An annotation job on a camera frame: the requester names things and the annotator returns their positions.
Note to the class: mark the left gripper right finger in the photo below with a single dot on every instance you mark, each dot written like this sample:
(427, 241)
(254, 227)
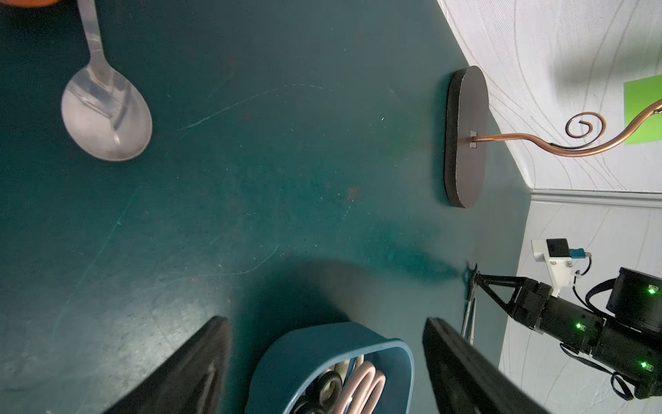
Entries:
(463, 381)

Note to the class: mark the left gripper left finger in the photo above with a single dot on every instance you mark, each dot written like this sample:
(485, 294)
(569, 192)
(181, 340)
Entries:
(192, 380)

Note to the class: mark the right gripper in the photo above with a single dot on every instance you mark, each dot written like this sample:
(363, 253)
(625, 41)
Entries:
(532, 304)

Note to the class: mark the pink handled scissors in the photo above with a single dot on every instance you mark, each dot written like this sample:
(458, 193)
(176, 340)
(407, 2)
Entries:
(363, 391)

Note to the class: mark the cream handled scissors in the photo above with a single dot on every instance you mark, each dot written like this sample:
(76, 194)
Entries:
(345, 369)

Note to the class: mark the small black scissors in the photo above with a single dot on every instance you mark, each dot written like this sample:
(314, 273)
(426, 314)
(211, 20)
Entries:
(321, 395)

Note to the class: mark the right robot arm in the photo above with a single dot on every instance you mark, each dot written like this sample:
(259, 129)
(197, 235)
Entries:
(617, 331)

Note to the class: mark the blue storage box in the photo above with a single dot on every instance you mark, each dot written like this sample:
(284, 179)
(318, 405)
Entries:
(300, 356)

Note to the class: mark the copper hook stand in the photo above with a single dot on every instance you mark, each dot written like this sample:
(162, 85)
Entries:
(466, 134)

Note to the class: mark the green cup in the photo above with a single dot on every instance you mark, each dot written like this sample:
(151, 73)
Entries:
(638, 95)

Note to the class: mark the metal spoon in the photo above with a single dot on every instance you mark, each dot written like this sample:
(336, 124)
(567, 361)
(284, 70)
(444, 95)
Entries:
(102, 110)

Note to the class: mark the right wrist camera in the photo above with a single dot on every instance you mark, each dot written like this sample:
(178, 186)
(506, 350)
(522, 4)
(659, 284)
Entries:
(560, 259)

